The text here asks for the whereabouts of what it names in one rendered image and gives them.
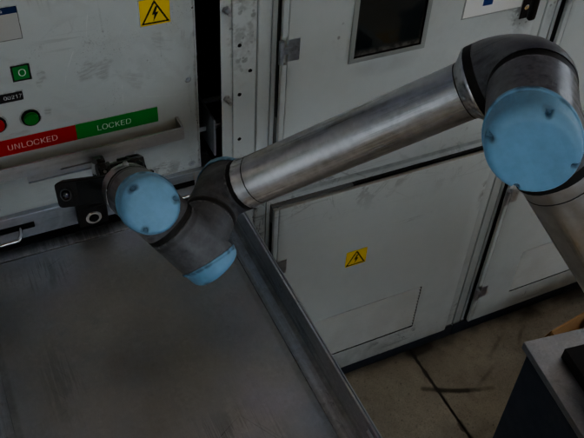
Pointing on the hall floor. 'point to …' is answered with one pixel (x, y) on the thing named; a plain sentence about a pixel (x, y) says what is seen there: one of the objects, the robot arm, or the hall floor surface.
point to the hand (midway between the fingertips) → (95, 174)
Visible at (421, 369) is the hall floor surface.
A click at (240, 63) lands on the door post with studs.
